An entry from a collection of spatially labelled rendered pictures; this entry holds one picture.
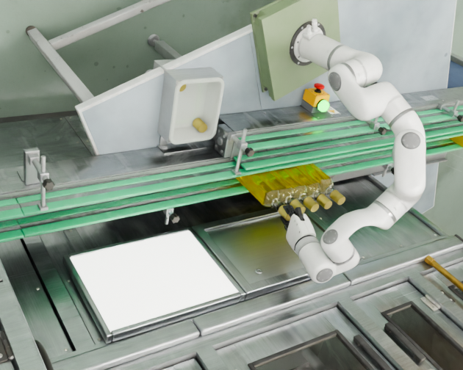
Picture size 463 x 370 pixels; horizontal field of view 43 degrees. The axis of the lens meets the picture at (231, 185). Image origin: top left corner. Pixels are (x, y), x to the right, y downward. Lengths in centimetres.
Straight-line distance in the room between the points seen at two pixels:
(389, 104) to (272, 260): 60
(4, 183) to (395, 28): 155
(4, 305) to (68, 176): 72
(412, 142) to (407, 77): 98
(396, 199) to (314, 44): 60
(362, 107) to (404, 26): 78
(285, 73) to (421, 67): 81
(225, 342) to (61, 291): 48
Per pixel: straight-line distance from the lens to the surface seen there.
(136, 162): 191
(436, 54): 274
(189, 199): 194
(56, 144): 240
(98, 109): 186
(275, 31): 198
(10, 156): 232
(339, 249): 166
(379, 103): 180
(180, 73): 189
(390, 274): 207
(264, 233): 202
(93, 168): 187
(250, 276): 183
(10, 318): 116
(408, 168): 169
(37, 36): 243
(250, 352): 167
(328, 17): 211
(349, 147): 228
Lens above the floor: 228
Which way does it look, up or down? 42 degrees down
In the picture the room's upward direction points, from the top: 136 degrees clockwise
